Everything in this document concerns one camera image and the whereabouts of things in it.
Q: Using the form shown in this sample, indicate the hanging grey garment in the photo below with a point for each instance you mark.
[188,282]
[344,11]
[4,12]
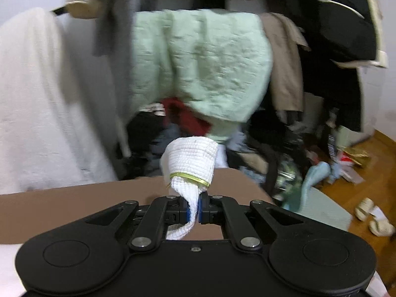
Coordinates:
[111,21]

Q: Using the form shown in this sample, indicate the red garment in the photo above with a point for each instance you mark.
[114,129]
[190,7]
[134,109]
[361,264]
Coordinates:
[185,117]

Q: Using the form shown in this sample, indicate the grey-green flat mat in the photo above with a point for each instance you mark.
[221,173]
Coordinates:
[324,210]

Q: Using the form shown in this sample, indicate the hanging black jacket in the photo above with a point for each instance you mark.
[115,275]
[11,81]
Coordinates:
[340,31]

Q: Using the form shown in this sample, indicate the hanging beige coat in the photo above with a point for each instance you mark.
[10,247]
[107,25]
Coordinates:
[287,68]

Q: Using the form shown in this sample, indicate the mint green quilted blanket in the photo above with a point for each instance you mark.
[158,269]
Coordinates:
[201,62]

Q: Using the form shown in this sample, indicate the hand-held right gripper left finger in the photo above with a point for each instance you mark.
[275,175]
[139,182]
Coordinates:
[187,212]

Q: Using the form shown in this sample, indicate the gold foil packet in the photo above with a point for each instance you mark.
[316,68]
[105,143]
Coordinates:
[355,155]

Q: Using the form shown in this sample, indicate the light blue cloth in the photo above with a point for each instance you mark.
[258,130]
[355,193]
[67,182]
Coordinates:
[309,185]

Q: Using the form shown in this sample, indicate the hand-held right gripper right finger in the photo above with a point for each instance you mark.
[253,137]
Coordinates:
[201,210]

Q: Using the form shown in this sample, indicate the white cover cloth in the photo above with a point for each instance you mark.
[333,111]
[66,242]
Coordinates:
[46,99]

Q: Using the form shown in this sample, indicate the cream slipper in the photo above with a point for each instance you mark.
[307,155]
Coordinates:
[382,225]
[365,208]

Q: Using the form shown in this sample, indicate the white hoodie with green trim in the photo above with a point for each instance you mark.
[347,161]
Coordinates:
[191,157]

